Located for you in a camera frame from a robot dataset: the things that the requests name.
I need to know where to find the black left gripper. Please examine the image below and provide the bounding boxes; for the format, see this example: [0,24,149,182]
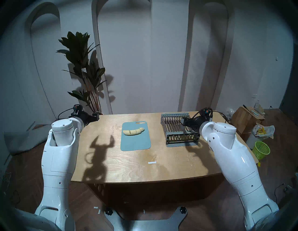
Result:
[80,111,100,127]

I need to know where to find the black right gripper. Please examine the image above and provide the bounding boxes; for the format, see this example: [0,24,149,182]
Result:
[181,115,206,129]

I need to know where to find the peeled banana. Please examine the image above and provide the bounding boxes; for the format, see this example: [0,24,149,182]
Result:
[123,128,145,136]

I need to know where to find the blue cutting board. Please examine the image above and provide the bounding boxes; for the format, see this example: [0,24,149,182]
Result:
[120,121,152,152]

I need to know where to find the grey dish rack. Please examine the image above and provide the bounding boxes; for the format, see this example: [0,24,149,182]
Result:
[161,113,200,147]

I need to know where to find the clear plastic bag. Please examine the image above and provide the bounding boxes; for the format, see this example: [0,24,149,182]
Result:
[223,108,235,122]

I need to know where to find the potted green plant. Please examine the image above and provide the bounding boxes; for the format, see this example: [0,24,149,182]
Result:
[56,31,107,116]

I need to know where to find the white waste bin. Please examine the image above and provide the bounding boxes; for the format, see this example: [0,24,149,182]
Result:
[246,133,259,149]

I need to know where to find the rolled grey mat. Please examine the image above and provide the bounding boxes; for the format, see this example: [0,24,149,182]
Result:
[3,113,85,155]

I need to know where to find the green mesh basket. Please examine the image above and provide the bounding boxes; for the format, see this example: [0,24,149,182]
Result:
[252,141,271,160]

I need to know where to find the white plastic bag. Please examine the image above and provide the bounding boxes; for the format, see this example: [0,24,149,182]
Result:
[252,125,275,139]

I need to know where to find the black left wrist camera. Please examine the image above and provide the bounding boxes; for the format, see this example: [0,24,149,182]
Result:
[73,104,84,117]

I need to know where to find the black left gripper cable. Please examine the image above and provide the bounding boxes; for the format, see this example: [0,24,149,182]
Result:
[58,108,75,119]

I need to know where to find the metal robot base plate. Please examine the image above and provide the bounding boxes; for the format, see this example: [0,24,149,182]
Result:
[104,206,188,231]

